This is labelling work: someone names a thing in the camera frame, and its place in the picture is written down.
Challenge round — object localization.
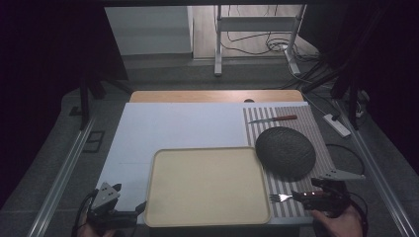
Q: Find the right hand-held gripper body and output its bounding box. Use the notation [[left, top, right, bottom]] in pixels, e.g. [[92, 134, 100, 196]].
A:
[[301, 168, 367, 219]]

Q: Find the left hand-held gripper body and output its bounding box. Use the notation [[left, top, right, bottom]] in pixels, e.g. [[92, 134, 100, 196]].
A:
[[86, 182, 139, 231]]

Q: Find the fork with brown handle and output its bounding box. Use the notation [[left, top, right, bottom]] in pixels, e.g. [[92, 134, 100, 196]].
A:
[[269, 190, 330, 203]]

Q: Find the person's right hand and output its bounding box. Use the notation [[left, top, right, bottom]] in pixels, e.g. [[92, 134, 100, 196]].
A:
[[310, 204, 364, 237]]

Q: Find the person's left hand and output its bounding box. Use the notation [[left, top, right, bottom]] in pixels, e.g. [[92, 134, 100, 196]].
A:
[[77, 222, 117, 237]]

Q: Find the dark grey round plate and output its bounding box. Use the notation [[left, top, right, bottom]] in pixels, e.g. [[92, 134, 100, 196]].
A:
[[254, 125, 317, 183]]

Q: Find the striped grey placemat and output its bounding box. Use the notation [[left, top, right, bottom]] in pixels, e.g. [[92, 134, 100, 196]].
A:
[[242, 105, 338, 219]]

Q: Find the white power strip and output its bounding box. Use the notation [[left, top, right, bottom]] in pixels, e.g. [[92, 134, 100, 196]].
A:
[[322, 113, 352, 138]]

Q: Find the beige rectangular tray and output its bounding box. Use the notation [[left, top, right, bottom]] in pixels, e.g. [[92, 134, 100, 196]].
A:
[[143, 146, 273, 228]]

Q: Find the pale blue table board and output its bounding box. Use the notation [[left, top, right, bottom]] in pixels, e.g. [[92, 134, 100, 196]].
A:
[[94, 101, 314, 229]]

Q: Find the black stand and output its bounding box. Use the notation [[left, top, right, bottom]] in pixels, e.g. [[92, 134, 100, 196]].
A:
[[78, 63, 108, 131], [330, 48, 372, 131]]

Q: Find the wooden table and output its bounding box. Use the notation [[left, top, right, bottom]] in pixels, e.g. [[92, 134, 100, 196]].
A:
[[128, 89, 304, 104]]

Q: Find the white cabinet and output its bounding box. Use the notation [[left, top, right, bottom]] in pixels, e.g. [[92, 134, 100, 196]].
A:
[[104, 5, 195, 56]]

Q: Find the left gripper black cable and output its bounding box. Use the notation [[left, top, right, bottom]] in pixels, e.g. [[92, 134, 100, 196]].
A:
[[70, 189, 99, 237]]

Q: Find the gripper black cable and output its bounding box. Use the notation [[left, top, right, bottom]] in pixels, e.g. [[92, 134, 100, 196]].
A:
[[70, 189, 99, 237], [347, 192, 370, 237]]

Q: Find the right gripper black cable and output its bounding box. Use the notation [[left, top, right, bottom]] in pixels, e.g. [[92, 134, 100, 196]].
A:
[[347, 192, 370, 237]]

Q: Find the black floor cable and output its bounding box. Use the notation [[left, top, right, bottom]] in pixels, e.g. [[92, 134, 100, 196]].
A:
[[325, 143, 367, 176]]

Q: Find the metal floor rail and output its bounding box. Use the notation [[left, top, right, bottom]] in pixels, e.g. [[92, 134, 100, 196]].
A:
[[27, 117, 97, 237], [334, 98, 419, 237]]

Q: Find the black floor frame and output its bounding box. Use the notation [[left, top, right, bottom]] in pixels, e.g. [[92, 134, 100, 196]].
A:
[[81, 129, 106, 154]]

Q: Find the knife with brown handle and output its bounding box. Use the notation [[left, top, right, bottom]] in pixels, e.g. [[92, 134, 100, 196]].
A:
[[247, 114, 298, 125]]

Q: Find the bundle of floor cables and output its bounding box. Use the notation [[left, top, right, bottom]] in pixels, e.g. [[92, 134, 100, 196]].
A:
[[219, 4, 322, 63]]

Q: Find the white metal desk frame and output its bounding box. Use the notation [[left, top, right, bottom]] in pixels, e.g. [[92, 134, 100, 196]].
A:
[[212, 4, 308, 78]]

